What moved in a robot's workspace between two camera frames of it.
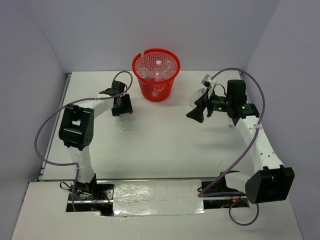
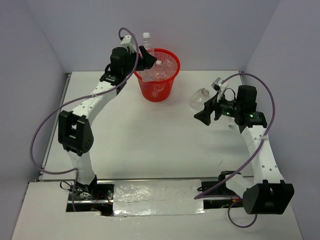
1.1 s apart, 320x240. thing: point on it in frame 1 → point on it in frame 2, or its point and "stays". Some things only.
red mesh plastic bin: x=156 y=69 stays
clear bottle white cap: x=127 y=121 → x=149 y=74
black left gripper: x=126 y=109 → x=148 y=59
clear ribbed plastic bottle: x=169 y=68 stays
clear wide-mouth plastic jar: x=196 y=96 stays
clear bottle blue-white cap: x=159 y=73 stays
